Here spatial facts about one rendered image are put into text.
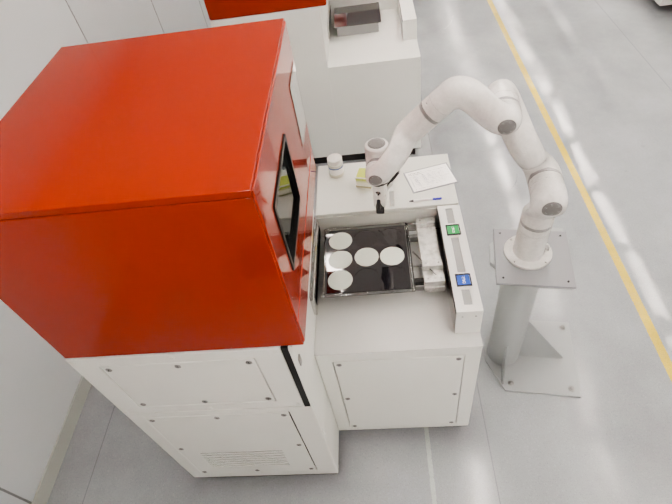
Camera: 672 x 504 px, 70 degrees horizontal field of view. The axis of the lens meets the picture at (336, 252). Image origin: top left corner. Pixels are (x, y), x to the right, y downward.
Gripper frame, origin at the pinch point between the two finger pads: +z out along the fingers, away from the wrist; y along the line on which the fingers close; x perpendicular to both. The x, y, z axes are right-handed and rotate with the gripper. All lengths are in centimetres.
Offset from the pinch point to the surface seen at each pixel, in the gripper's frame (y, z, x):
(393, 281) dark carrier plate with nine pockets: -21.2, 19.3, -5.6
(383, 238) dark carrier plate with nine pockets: 2.0, 19.6, -0.4
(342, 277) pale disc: -19.6, 19.7, 15.0
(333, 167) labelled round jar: 34.6, 7.3, 23.8
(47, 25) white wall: 113, -32, 191
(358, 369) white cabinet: -50, 40, 7
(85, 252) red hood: -74, -58, 61
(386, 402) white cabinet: -49, 71, -2
